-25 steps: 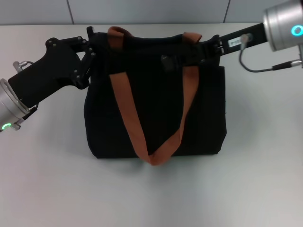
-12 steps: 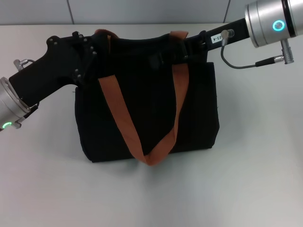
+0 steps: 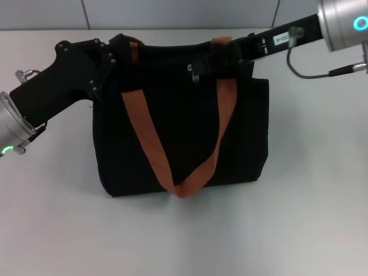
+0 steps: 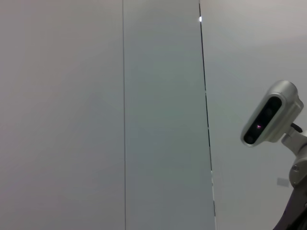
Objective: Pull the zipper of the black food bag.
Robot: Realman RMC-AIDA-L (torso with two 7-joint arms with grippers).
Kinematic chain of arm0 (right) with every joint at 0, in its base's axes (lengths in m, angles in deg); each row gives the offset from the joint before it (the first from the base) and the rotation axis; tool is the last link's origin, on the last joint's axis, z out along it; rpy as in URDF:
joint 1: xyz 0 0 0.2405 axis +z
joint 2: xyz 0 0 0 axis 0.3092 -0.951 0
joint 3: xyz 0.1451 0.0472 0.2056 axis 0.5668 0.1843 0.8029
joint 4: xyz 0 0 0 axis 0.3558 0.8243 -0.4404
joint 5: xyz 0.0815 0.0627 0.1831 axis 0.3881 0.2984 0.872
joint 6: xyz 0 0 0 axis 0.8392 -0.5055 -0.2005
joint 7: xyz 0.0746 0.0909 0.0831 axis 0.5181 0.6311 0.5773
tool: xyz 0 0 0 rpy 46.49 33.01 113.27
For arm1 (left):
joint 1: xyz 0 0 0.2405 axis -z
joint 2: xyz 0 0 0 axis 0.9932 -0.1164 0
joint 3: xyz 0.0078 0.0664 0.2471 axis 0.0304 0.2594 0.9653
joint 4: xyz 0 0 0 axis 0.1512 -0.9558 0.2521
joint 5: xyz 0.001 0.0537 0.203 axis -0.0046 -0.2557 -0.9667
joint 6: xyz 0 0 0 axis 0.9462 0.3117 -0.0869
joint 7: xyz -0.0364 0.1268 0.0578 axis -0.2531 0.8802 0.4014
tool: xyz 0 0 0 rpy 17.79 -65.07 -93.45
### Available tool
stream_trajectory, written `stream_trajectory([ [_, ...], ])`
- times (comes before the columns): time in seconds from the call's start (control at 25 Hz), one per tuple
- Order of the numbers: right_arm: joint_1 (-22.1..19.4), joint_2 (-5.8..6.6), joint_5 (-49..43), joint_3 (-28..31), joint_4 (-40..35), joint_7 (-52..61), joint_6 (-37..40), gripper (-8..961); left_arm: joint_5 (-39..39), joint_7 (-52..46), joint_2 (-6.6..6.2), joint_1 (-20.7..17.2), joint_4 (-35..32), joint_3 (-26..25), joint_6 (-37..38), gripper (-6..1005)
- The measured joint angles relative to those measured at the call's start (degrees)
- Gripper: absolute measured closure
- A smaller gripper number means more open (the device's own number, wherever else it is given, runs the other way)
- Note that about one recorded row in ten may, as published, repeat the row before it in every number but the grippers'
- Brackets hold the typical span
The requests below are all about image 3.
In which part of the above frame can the orange webbing bag handle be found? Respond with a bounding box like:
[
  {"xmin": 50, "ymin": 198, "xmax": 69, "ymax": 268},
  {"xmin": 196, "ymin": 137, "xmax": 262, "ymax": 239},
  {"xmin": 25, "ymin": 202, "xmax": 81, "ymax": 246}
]
[
  {"xmin": 120, "ymin": 77, "xmax": 239, "ymax": 200},
  {"xmin": 128, "ymin": 36, "xmax": 233, "ymax": 63}
]

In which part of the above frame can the silver metal zipper pull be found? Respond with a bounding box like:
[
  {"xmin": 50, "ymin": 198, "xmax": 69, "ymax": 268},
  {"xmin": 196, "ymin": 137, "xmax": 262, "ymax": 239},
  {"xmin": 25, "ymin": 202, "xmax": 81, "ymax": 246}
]
[{"xmin": 186, "ymin": 63, "xmax": 202, "ymax": 85}]

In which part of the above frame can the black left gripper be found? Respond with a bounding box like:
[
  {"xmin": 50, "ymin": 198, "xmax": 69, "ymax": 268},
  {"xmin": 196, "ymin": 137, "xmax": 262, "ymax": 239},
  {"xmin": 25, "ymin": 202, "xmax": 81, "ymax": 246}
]
[{"xmin": 10, "ymin": 37, "xmax": 118, "ymax": 127}]

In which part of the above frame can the black fabric food bag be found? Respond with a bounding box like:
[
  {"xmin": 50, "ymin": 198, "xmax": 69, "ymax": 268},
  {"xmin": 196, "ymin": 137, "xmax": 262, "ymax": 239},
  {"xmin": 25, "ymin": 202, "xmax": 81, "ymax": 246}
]
[{"xmin": 92, "ymin": 33, "xmax": 271, "ymax": 199}]

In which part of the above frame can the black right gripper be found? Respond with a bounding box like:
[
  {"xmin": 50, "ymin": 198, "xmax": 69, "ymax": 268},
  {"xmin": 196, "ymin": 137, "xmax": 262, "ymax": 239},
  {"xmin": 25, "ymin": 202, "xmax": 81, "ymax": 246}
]
[{"xmin": 191, "ymin": 13, "xmax": 323, "ymax": 80}]

